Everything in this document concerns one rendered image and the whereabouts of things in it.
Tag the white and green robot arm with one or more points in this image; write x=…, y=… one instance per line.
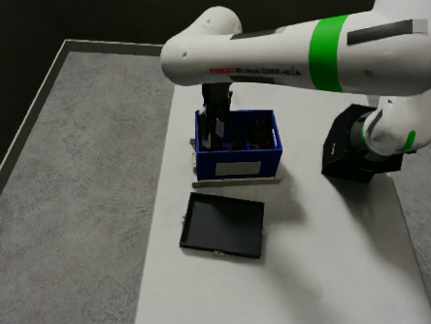
x=385, y=52

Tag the blue crate with dividers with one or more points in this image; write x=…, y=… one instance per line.
x=248, y=163

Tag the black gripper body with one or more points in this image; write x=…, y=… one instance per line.
x=210, y=96

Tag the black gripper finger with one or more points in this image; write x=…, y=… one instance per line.
x=221, y=114
x=205, y=121

